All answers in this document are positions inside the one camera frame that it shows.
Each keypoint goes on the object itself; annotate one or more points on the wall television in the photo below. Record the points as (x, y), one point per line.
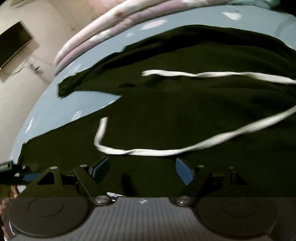
(12, 45)

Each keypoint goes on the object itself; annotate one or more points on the folded pink purple floral quilt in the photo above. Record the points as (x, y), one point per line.
(111, 25)

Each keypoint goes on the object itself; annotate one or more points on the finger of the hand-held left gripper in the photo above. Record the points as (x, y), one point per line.
(5, 166)
(26, 177)

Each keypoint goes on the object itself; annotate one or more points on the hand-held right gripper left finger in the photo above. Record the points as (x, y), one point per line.
(101, 168)

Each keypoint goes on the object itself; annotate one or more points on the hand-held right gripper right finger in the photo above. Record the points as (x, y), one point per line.
(183, 171)

